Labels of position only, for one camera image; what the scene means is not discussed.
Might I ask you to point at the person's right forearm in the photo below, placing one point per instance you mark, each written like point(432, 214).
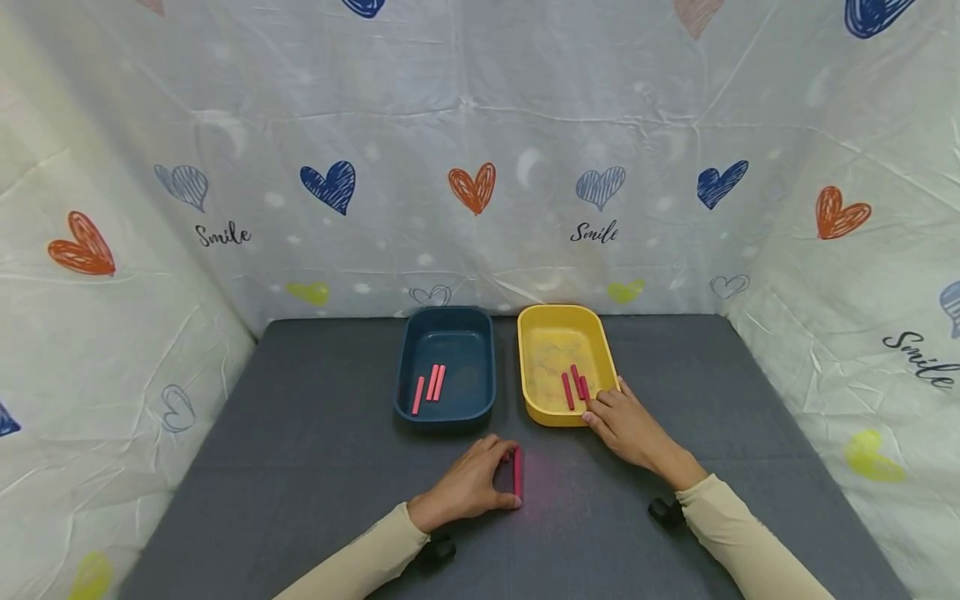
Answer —
point(742, 542)

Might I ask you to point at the person's right little finger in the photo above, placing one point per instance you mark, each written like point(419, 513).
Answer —
point(623, 387)

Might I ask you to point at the person's right hand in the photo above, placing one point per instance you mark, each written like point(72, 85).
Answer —
point(637, 433)

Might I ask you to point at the black wrist band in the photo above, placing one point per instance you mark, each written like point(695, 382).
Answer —
point(436, 552)
point(666, 512)

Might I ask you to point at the person's right fingers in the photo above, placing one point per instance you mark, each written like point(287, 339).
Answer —
point(598, 412)

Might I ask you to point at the person's left forearm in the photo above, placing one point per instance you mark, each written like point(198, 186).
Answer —
point(360, 558)

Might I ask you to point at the person's left hand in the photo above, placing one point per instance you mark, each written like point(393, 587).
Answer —
point(461, 492)

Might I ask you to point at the person's left thumb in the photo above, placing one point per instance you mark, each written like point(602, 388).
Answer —
point(501, 501)

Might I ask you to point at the person's left fingers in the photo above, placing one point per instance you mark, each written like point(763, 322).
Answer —
point(496, 446)

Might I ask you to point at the yellow plastic tray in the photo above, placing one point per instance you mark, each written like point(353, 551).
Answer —
point(551, 346)

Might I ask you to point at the red stick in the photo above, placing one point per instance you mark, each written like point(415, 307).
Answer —
point(568, 391)
point(517, 475)
point(439, 382)
point(577, 381)
point(583, 387)
point(432, 382)
point(418, 396)

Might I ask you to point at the dark blue plastic tray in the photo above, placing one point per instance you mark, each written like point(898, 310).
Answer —
point(457, 342)

